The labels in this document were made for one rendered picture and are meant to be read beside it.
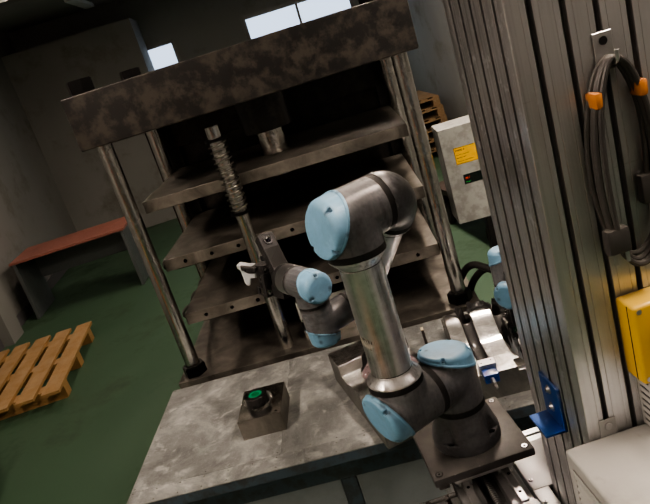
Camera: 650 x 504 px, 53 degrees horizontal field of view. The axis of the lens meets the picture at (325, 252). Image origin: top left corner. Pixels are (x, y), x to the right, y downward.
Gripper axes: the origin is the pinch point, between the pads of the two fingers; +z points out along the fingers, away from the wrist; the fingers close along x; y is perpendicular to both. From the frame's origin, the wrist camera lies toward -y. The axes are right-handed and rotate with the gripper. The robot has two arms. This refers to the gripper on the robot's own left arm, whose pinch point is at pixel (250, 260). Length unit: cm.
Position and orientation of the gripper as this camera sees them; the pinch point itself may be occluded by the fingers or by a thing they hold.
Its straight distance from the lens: 178.2
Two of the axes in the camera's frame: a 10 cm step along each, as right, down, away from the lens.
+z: -5.2, -1.1, 8.4
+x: 8.3, -2.7, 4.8
